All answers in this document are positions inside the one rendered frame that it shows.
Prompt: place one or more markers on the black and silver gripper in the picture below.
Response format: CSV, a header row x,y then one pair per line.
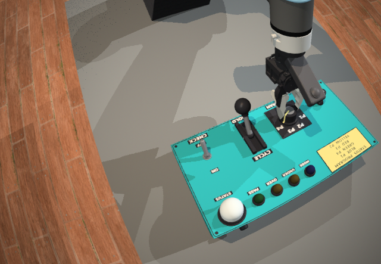
x,y
279,74

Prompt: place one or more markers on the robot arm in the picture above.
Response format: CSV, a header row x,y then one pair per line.
x,y
291,21

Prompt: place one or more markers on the teal control console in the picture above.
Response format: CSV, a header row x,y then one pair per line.
x,y
259,162

